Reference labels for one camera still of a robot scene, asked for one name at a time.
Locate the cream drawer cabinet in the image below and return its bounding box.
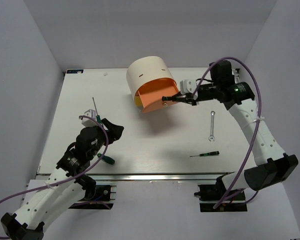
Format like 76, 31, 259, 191
126, 56, 174, 101

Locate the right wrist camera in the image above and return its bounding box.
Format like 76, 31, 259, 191
179, 79, 197, 95

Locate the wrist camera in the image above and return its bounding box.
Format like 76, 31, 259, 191
179, 79, 197, 95
80, 109, 102, 127

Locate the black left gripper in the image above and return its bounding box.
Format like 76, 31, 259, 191
87, 117, 124, 160

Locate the black green precision screwdriver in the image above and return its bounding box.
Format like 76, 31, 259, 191
190, 151, 220, 158

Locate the orange drawer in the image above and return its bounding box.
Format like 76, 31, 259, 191
133, 78, 179, 114

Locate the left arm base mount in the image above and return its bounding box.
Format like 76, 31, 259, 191
69, 181, 117, 210

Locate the silver open-end wrench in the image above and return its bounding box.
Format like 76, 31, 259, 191
208, 111, 216, 142

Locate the large green-handled screwdriver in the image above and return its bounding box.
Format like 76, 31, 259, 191
97, 152, 116, 165

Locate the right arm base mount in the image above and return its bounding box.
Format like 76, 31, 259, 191
193, 184, 248, 213

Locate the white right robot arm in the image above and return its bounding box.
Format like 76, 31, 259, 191
162, 57, 299, 200

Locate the aluminium table rail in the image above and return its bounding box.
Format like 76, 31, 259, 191
87, 173, 224, 183

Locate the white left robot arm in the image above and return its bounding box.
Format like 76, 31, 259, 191
0, 115, 124, 240

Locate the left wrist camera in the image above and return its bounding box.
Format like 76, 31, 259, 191
80, 109, 102, 127

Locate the long green screwdriver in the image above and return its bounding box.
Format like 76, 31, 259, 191
92, 97, 102, 125

